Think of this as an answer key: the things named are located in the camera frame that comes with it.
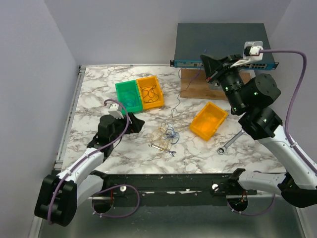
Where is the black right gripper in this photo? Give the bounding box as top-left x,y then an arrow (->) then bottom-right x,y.
200,53 -> 246,113

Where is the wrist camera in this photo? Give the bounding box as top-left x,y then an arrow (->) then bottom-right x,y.
230,41 -> 263,68
106,102 -> 124,119

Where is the loose yellow plastic bin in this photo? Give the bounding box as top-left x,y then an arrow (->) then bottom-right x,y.
189,102 -> 228,141

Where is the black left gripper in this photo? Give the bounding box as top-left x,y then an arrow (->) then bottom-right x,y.
110,112 -> 144,142

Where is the blue network switch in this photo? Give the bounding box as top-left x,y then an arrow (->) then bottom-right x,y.
170,23 -> 270,68

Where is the black mounting rail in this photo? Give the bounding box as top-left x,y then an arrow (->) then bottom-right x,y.
91,170 -> 247,210

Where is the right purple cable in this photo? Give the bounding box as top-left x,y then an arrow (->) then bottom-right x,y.
226,49 -> 317,216

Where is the silver ratchet wrench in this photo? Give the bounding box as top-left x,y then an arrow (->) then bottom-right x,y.
217,129 -> 245,155

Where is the dark purple wire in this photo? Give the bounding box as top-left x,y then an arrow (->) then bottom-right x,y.
140,85 -> 160,104

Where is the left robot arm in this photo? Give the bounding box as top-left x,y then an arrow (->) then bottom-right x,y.
34,113 -> 145,227

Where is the green plastic bin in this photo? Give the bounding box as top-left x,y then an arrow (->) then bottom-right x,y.
115,80 -> 143,113

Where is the wooden base board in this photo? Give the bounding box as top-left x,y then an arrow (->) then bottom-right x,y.
180,68 -> 256,102

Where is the small silver open-end wrench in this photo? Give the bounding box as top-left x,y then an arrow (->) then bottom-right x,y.
149,143 -> 177,157

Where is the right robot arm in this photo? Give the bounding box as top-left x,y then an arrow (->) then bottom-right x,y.
200,54 -> 317,208

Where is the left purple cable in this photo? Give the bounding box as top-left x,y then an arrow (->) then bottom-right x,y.
47,99 -> 141,225

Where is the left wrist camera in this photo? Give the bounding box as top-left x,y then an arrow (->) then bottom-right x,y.
106,102 -> 124,119

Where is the purple cable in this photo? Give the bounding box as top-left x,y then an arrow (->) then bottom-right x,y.
226,49 -> 317,216
47,99 -> 141,225

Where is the yellow wire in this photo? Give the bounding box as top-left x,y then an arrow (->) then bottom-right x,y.
198,115 -> 221,131

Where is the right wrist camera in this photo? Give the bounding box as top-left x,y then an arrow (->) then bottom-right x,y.
230,41 -> 263,68

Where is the orange plastic bin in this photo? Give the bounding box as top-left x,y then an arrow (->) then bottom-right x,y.
136,76 -> 164,110

